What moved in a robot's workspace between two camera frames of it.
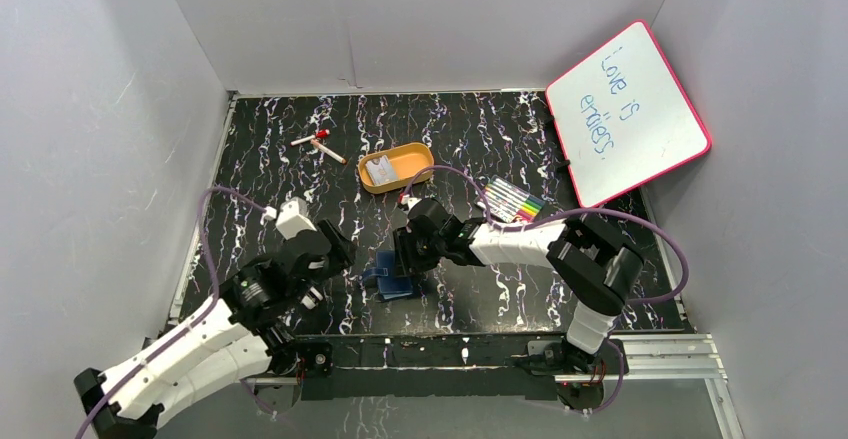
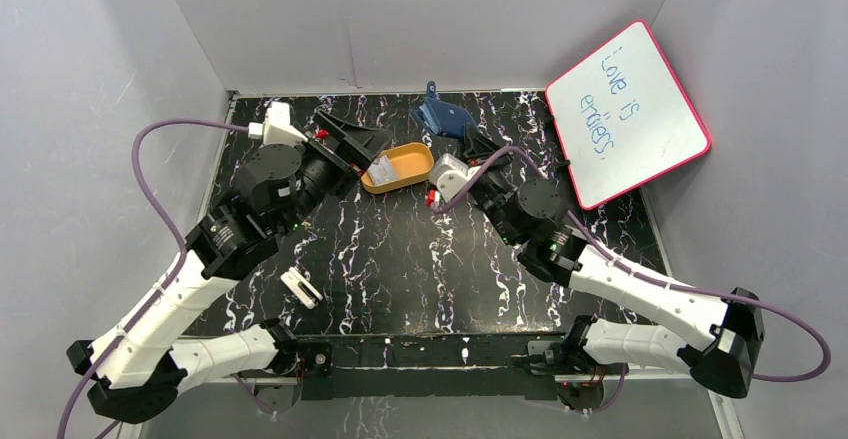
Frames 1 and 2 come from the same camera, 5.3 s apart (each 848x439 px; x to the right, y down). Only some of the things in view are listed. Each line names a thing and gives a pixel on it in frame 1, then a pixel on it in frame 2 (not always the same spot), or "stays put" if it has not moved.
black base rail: (332, 367) stays put
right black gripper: (405, 258) to (475, 144)
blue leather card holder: (390, 286) to (442, 117)
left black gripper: (337, 246) to (340, 157)
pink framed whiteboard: (623, 118) stays put
